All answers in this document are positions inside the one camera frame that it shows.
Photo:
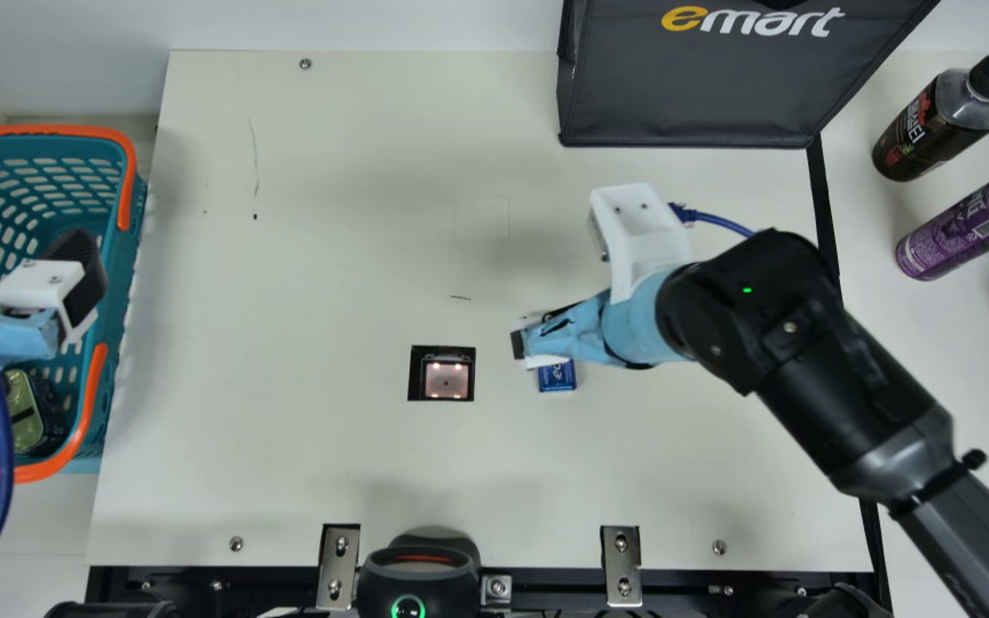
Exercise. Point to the rectangular tin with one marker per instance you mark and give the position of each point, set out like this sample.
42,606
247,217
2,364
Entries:
22,412

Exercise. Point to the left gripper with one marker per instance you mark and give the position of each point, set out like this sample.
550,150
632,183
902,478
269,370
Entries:
5,335

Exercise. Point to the small square scanner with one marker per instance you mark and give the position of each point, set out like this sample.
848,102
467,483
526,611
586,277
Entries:
445,378

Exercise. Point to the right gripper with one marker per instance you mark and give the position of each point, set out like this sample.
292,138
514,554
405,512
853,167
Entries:
623,330

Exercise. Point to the dark grey bag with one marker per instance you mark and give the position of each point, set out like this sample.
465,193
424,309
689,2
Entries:
718,77

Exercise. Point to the dark coffee bottle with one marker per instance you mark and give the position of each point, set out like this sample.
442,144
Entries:
932,129

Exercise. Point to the purple can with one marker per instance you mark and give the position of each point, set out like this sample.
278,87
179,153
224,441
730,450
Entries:
958,232

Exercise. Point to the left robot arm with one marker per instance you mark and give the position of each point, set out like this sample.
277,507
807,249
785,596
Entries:
108,611

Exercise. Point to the black device with green light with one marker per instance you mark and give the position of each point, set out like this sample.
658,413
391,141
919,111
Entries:
417,584

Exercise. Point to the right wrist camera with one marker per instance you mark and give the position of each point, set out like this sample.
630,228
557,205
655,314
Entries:
640,232

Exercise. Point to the blue box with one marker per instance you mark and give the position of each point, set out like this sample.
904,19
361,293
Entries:
559,379

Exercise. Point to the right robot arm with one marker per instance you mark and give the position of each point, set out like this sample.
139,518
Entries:
821,369

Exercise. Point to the black strip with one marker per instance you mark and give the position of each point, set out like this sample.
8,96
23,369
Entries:
821,197

